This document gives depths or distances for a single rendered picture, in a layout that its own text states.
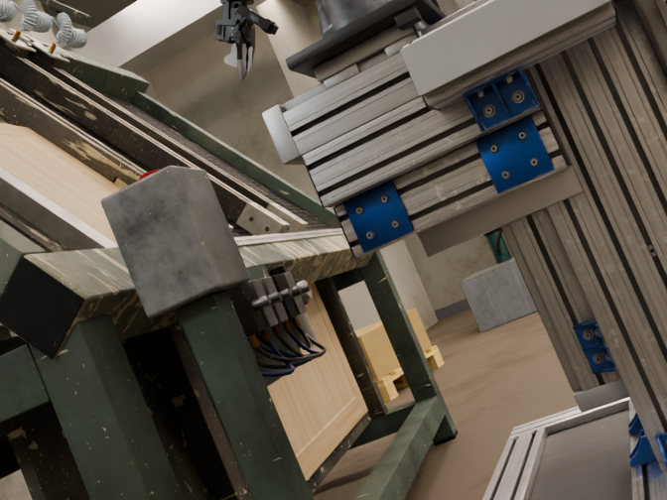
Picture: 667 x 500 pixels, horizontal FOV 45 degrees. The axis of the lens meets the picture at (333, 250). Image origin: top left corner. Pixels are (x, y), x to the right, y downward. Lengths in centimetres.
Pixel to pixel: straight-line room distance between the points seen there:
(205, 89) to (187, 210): 717
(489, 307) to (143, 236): 531
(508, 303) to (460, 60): 526
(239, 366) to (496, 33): 56
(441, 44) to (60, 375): 70
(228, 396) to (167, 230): 24
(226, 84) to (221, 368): 710
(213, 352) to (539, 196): 57
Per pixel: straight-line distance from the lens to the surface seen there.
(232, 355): 113
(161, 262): 113
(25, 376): 126
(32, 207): 153
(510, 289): 629
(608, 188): 138
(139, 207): 114
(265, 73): 800
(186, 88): 837
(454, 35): 111
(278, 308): 153
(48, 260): 125
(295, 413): 239
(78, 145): 206
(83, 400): 122
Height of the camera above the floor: 68
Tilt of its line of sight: 3 degrees up
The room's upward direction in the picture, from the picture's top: 23 degrees counter-clockwise
